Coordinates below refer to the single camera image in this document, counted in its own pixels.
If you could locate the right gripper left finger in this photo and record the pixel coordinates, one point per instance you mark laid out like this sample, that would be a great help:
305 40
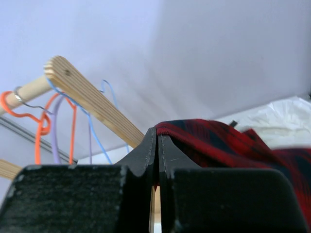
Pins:
115 198

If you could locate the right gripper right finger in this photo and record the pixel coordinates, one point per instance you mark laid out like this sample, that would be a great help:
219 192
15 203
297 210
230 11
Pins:
224 200

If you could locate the red black plaid skirt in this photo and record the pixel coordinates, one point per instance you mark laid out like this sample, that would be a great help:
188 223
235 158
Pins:
211 143

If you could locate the lilac plastic hanger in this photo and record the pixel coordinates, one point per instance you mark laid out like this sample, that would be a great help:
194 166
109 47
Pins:
54 142

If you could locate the orange plastic hanger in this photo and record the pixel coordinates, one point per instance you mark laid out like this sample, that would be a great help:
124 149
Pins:
43 123

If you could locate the white crumpled cloth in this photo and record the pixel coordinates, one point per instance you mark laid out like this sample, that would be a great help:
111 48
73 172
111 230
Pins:
281 124

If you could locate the wooden clothes rack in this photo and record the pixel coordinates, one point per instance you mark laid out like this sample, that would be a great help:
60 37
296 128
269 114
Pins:
71 82

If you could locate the light blue wire hanger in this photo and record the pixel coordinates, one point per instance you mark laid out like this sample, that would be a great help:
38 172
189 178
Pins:
90 123

